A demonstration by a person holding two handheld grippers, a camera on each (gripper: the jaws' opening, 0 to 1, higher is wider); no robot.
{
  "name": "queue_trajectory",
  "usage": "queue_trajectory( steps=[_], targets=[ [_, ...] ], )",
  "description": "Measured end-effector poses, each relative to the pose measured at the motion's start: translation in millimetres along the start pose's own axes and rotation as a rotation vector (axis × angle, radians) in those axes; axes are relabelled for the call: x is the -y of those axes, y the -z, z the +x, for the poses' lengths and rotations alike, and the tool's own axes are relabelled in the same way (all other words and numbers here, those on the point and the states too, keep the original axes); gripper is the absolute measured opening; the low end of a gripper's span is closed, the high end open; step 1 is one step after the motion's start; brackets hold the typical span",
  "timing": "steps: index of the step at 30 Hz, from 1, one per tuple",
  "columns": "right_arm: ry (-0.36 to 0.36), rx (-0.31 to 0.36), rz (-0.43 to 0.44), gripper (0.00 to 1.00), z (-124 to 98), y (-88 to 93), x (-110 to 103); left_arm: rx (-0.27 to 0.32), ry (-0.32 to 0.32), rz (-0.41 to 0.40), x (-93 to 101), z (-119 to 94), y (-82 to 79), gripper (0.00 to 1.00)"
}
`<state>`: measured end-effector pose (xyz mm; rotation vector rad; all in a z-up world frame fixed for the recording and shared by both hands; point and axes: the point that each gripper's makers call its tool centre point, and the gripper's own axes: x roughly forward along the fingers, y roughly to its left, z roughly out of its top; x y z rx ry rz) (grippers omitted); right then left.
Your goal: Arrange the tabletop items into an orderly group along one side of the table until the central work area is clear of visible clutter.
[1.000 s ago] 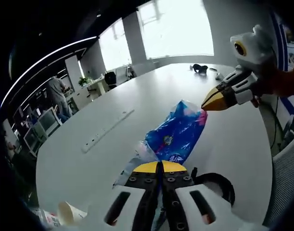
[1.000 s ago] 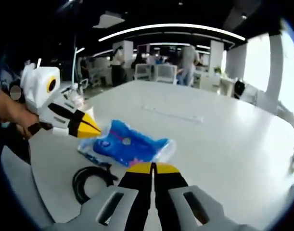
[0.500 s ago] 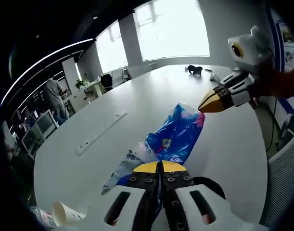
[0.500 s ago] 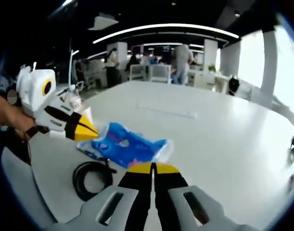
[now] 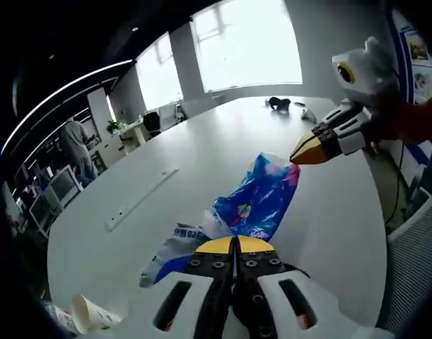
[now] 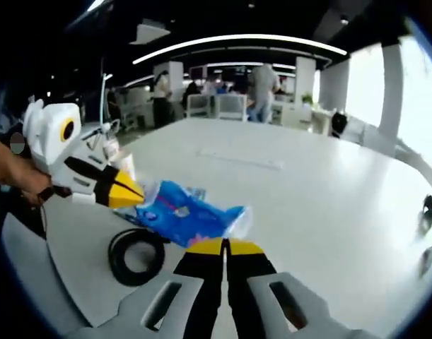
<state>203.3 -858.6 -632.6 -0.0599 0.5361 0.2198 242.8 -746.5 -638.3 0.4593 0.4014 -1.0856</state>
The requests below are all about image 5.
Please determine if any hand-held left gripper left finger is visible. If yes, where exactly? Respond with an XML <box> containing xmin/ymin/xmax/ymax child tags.
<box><xmin>105</xmin><ymin>237</ymin><xmax>236</xmax><ymax>339</ymax></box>

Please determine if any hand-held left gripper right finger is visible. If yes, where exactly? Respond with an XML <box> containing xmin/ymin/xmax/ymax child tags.
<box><xmin>233</xmin><ymin>237</ymin><xmax>393</xmax><ymax>339</ymax></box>

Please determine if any white and blue bag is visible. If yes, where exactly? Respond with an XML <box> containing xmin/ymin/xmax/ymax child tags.
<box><xmin>139</xmin><ymin>222</ymin><xmax>217</xmax><ymax>289</ymax></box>

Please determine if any blue plastic packet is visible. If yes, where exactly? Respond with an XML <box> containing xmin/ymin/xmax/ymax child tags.
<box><xmin>204</xmin><ymin>151</ymin><xmax>302</xmax><ymax>245</ymax></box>

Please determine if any white paper cup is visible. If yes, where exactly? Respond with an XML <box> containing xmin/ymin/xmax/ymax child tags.
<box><xmin>71</xmin><ymin>294</ymin><xmax>123</xmax><ymax>335</ymax></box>

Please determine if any person's right hand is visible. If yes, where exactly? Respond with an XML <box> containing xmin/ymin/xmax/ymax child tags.
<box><xmin>360</xmin><ymin>93</ymin><xmax>414</xmax><ymax>157</ymax></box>

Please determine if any black headset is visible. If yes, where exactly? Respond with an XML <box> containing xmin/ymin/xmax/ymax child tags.
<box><xmin>268</xmin><ymin>97</ymin><xmax>292</xmax><ymax>112</ymax></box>

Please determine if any white inset socket panel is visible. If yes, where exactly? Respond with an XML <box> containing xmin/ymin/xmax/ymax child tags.
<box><xmin>105</xmin><ymin>167</ymin><xmax>181</xmax><ymax>232</ymax></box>

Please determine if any black office chair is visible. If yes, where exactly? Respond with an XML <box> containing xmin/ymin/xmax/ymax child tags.
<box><xmin>143</xmin><ymin>112</ymin><xmax>162</xmax><ymax>137</ymax></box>

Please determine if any green potted plant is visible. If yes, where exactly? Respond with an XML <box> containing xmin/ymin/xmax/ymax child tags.
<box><xmin>106</xmin><ymin>120</ymin><xmax>125</xmax><ymax>136</ymax></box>

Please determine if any long ceiling light strip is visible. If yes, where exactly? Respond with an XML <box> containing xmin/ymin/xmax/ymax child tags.
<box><xmin>1</xmin><ymin>59</ymin><xmax>134</xmax><ymax>157</ymax></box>

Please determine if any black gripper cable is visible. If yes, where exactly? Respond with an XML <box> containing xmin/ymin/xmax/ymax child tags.
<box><xmin>384</xmin><ymin>141</ymin><xmax>407</xmax><ymax>227</ymax></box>

